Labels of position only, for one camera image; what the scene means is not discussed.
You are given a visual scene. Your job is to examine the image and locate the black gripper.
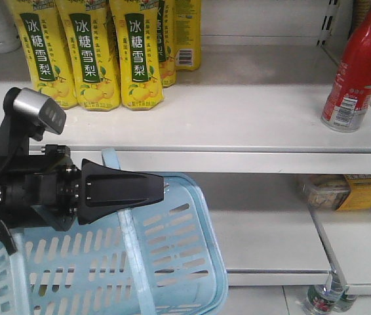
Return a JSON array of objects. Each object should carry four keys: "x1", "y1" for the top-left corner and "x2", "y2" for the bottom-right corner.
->
[{"x1": 0, "y1": 144, "x2": 165, "y2": 231}]

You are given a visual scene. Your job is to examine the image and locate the light blue plastic basket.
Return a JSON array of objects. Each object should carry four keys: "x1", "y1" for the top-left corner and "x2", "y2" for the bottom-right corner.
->
[{"x1": 0, "y1": 148, "x2": 229, "y2": 315}]

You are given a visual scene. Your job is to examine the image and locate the red aluminium coke bottle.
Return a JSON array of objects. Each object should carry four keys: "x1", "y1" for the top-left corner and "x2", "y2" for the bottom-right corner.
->
[{"x1": 321, "y1": 8, "x2": 371, "y2": 133}]

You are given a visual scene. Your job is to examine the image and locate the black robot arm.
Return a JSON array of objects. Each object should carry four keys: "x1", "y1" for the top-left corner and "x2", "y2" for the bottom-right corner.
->
[{"x1": 0, "y1": 144, "x2": 165, "y2": 255}]

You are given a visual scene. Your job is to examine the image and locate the yellow pear drink bottle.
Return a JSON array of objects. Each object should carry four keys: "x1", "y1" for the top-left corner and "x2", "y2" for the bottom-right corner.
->
[
  {"x1": 6, "y1": 1, "x2": 78, "y2": 110},
  {"x1": 56, "y1": 1, "x2": 121, "y2": 112},
  {"x1": 109, "y1": 0, "x2": 164, "y2": 110},
  {"x1": 174, "y1": 0, "x2": 201, "y2": 71}
]

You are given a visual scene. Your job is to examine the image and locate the white store shelving unit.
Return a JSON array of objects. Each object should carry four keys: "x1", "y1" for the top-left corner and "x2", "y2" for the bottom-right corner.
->
[{"x1": 0, "y1": 0, "x2": 371, "y2": 296}]

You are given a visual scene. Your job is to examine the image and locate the clear cracker box yellow label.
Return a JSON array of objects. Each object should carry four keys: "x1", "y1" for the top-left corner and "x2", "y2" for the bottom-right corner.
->
[{"x1": 297, "y1": 174, "x2": 371, "y2": 211}]

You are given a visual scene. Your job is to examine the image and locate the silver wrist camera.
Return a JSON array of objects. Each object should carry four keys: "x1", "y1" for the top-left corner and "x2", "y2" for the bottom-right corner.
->
[{"x1": 3, "y1": 87, "x2": 67, "y2": 141}]

